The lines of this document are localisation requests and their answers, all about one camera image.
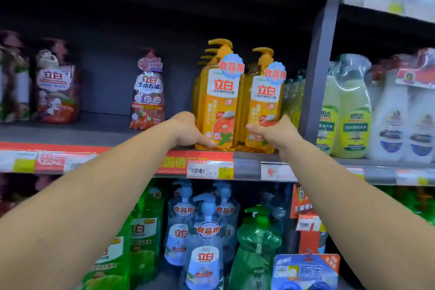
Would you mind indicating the person's left hand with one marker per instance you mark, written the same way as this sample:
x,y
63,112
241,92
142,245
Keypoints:
x,y
185,130

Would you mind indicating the person's right hand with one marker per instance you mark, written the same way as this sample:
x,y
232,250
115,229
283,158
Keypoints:
x,y
280,135

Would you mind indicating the person's right thumb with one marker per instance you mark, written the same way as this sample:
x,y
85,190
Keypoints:
x,y
258,128

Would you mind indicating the person's left thumb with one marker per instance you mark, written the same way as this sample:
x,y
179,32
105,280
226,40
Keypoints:
x,y
205,143

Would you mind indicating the orange dish soap pump bottle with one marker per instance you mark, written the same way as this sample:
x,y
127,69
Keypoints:
x,y
266,99
219,99

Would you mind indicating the person's right forearm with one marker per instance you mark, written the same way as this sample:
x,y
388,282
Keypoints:
x,y
356,218

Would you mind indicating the person's left forearm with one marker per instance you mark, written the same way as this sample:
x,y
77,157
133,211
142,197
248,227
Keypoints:
x,y
88,204

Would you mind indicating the white-yellow price tag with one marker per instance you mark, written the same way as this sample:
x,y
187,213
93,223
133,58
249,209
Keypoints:
x,y
210,170

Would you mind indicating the red shelf-edge banner strip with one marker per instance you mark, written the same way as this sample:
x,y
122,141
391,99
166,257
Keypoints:
x,y
51,159
176,162

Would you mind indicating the yellow-green soap bottles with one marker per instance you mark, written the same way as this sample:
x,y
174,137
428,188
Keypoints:
x,y
295,99

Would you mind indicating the white price tag red logo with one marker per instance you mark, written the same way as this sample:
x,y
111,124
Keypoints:
x,y
277,172

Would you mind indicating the row of orange soap bottles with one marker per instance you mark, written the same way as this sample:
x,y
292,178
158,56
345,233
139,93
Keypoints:
x,y
201,72

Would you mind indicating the red pump soap bottle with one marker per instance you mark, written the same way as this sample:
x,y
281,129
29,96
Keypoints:
x,y
148,96
57,92

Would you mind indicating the clear blue pump soap bottle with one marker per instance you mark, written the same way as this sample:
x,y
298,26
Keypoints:
x,y
228,218
204,252
178,232

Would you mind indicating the red hanging promo sign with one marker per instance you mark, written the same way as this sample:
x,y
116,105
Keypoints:
x,y
306,218

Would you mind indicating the green dish soap bottle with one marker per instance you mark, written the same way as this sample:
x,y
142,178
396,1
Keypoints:
x,y
148,232
108,262

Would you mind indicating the green pump soap bottle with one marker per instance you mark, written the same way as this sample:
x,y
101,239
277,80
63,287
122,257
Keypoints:
x,y
255,252

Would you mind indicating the grey metal shelf board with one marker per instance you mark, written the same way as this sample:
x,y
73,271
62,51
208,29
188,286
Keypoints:
x,y
85,131

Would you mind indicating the white cleaner bottle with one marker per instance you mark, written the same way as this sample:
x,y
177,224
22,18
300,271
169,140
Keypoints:
x,y
389,123
421,126

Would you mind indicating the blue toilet cleaner box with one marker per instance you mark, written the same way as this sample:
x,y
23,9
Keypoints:
x,y
306,272

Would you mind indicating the red-white promo pack label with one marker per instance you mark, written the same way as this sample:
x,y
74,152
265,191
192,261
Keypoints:
x,y
416,74

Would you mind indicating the row of green bottles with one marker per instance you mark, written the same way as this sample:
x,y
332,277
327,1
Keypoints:
x,y
411,201

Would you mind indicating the grey shelf upright post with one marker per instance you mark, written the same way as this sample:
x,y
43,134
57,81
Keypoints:
x,y
317,72

